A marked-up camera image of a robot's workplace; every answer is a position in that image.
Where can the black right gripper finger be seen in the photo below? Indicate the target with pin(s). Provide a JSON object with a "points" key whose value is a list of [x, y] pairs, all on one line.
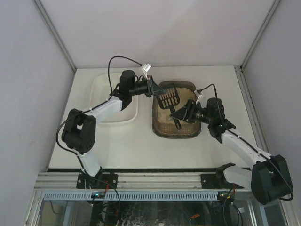
{"points": [[179, 115], [187, 106]]}

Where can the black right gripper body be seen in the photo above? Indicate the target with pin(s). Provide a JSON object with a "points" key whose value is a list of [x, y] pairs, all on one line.
{"points": [[188, 112]]}

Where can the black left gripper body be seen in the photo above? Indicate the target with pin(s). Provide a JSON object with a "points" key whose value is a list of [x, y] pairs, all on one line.
{"points": [[150, 86]]}

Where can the black litter scoop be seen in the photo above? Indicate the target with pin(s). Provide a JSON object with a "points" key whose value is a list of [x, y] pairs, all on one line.
{"points": [[170, 99]]}

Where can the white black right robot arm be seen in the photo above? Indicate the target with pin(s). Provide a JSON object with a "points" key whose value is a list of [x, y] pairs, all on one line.
{"points": [[268, 176]]}

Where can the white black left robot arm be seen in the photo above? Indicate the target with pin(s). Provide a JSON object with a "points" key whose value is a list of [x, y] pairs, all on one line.
{"points": [[79, 129]]}

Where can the white plastic tub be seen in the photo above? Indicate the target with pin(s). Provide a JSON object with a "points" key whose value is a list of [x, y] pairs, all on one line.
{"points": [[108, 109]]}

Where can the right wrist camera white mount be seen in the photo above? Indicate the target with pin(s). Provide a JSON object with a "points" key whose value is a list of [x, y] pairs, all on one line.
{"points": [[198, 94]]}

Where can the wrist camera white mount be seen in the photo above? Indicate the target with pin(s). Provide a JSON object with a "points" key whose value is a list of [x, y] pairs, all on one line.
{"points": [[145, 68], [198, 94]]}

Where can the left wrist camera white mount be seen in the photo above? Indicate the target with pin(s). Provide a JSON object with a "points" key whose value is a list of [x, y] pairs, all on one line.
{"points": [[145, 68]]}

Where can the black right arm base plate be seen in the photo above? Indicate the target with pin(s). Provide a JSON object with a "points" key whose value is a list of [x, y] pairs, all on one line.
{"points": [[209, 181]]}

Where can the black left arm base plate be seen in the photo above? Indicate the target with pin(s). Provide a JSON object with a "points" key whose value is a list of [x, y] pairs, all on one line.
{"points": [[100, 181]]}

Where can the aluminium frame post right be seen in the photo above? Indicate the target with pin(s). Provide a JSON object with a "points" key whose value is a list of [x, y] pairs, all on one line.
{"points": [[272, 10]]}

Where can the aluminium frame post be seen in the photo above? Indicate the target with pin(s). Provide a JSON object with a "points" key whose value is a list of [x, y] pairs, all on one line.
{"points": [[272, 10], [54, 33]]}

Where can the aluminium frame post left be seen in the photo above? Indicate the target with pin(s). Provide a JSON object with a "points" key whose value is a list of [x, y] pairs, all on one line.
{"points": [[54, 33]]}

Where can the aluminium front rail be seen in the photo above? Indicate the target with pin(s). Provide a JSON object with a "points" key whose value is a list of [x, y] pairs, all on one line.
{"points": [[178, 181]]}

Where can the grey slotted cable duct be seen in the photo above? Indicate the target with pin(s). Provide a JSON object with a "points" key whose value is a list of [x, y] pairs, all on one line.
{"points": [[133, 196]]}

